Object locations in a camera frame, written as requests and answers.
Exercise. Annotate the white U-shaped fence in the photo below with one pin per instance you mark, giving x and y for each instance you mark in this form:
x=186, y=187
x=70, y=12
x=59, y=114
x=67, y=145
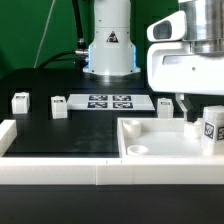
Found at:
x=104, y=171

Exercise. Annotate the white marker sheet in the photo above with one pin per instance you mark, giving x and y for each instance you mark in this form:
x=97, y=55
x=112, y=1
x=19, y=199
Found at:
x=110, y=102

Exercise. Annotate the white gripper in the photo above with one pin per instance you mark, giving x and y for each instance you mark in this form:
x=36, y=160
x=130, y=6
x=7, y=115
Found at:
x=171, y=67

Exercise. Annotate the white square tabletop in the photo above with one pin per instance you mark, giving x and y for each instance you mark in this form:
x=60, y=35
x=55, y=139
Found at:
x=154, y=137

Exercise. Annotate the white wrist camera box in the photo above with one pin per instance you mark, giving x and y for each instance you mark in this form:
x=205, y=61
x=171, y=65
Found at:
x=171, y=28

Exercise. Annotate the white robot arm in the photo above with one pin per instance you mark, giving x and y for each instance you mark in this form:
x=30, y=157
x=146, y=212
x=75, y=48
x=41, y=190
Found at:
x=112, y=55

